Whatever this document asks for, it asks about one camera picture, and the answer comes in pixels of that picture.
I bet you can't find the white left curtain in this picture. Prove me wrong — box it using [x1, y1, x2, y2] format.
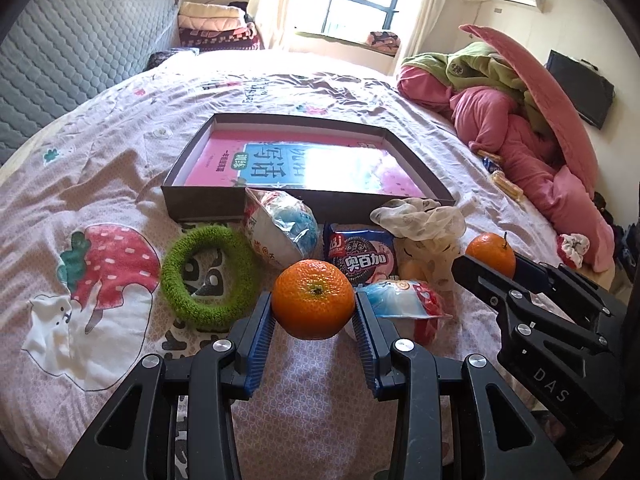
[247, 0, 299, 49]

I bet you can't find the white curtain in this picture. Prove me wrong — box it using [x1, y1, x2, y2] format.
[247, 0, 299, 49]
[392, 0, 446, 75]

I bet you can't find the green knitted ring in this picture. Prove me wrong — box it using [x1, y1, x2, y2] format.
[159, 224, 262, 333]

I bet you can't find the folded blankets stack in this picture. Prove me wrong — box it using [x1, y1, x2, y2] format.
[178, 1, 264, 51]

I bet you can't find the black television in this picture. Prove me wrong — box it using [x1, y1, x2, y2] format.
[546, 50, 615, 130]

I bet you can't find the pink floral bed sheet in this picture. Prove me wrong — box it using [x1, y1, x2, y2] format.
[1, 51, 560, 479]

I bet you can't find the small bundle on windowsill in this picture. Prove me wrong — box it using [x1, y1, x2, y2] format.
[367, 30, 400, 56]

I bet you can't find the pink blue workbook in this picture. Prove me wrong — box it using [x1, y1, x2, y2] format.
[184, 129, 426, 197]

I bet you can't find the red white scrunchie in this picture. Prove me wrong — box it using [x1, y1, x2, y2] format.
[556, 233, 590, 270]

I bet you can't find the pink crumpled duvet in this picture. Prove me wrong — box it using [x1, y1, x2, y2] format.
[397, 66, 614, 273]

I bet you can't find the white right curtain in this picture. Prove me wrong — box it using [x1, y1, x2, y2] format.
[392, 0, 446, 75]

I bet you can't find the blue wrapped candy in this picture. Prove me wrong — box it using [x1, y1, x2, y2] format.
[482, 157, 502, 174]

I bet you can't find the dark shallow cardboard box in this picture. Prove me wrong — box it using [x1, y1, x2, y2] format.
[162, 113, 456, 223]

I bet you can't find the grey quilted headboard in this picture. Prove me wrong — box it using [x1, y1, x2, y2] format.
[1, 0, 181, 160]

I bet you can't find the orange tangerine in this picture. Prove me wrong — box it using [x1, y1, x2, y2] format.
[465, 233, 516, 278]
[270, 259, 356, 340]

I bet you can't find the red blue packaged bowl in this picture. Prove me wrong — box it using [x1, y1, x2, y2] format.
[356, 280, 448, 347]

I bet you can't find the yellow wrapped snack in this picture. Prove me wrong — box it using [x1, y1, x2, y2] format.
[490, 170, 524, 202]

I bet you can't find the pink pillow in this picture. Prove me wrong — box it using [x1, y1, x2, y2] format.
[458, 24, 599, 197]

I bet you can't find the green blanket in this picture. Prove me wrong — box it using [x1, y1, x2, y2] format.
[397, 41, 552, 136]

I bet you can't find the brown bun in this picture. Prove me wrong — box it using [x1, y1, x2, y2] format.
[398, 258, 428, 282]

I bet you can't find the blue cookie snack packet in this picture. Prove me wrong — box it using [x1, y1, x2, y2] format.
[323, 224, 397, 286]

